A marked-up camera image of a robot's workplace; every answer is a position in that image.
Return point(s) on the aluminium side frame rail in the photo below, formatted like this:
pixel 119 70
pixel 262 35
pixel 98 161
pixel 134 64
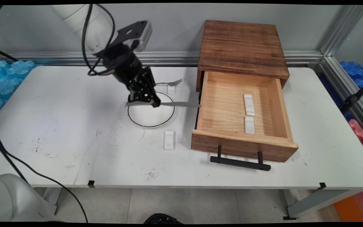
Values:
pixel 342 85

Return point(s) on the pink foam piece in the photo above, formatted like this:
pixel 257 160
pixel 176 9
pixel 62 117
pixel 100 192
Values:
pixel 358 129

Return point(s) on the silver fork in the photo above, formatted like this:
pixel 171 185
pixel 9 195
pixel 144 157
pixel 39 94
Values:
pixel 169 83

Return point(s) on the grey table leg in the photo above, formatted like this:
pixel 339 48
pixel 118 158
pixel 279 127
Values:
pixel 320 201
pixel 53 195

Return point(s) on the black tape marker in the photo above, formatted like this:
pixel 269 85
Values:
pixel 91 183
pixel 322 185

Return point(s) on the orange box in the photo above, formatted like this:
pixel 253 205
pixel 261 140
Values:
pixel 354 206

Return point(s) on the black round floor object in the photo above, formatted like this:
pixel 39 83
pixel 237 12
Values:
pixel 162 219

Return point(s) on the white plate with black rim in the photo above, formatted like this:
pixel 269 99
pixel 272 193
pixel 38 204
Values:
pixel 150 116

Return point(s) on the upright aluminium frame post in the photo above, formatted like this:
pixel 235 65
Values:
pixel 342 31

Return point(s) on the white ceramic cutlery rest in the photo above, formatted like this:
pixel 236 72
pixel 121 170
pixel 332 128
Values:
pixel 169 140
pixel 171 90
pixel 249 105
pixel 250 125

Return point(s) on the horizontal aluminium frame rail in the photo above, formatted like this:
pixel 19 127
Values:
pixel 58 58

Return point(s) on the blue foam padding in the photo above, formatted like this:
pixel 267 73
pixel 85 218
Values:
pixel 2 82
pixel 354 71

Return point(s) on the dark wooden cabinet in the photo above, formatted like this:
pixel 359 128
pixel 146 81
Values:
pixel 241 44

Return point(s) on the black stand pole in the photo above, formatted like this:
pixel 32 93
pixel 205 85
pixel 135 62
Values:
pixel 354 97

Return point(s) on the light wooden drawer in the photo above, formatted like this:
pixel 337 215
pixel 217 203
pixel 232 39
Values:
pixel 225 104

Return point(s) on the silver table knife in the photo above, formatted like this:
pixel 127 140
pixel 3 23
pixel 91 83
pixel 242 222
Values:
pixel 181 104

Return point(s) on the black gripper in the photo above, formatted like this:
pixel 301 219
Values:
pixel 123 64

